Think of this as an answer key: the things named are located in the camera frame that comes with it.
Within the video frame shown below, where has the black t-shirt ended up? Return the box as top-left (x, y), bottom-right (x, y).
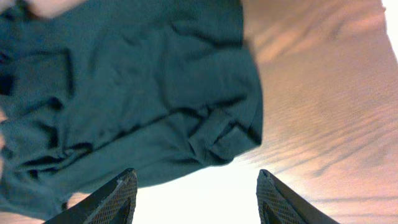
top-left (1, 0), bottom-right (262, 220)

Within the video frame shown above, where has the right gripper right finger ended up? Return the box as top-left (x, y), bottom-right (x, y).
top-left (256, 169), bottom-right (338, 224)

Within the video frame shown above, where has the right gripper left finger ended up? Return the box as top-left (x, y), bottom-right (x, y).
top-left (44, 169), bottom-right (137, 224)

